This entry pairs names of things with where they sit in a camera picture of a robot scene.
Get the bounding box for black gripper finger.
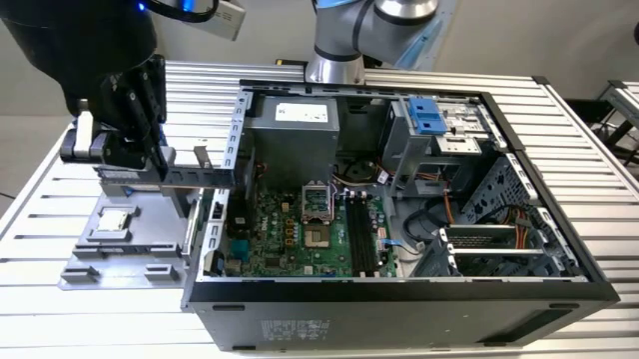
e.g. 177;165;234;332
122;55;171;187

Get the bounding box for RAM stick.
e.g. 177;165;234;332
95;167;235;188

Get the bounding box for black RAM slot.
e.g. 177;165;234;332
344;192;362;277
350;192;369;277
356;192;376;277

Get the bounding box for graphics card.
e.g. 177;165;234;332
181;144;219;265

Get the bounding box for grey electronics box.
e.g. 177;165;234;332
181;0;247;42

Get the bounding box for grey parts rack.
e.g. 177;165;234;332
57;146;205;292

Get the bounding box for silver CPU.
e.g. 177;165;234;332
97;211;133;233

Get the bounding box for grey power supply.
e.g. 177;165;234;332
246;96;341;190

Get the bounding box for metal socket cover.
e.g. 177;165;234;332
299;182;334;224

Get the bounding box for green motherboard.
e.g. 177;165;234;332
221;179;400;278

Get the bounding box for black cooler fan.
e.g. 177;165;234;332
333;159;380;186

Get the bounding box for CPU socket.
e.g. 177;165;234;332
302;222;334;251

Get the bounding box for grey metal drive cage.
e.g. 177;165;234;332
381;95;505;195

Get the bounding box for blue drive latch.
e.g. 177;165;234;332
406;96;449;136

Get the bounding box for perforated metal disk bay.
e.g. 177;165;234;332
438;224;549;277

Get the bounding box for black PC case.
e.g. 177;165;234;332
178;78;621;352

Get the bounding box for metal side table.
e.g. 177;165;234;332
590;79;639;168

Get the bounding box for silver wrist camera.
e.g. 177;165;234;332
58;99;109;165

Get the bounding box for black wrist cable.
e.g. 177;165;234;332
146;0;223;24

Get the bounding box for pale blue flat cable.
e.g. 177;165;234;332
378;238;425;251

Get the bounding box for black cable bundle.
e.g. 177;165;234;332
402;207;450;256

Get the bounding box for orange red yellow wires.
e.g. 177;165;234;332
416;170;456;226
502;204;538;252

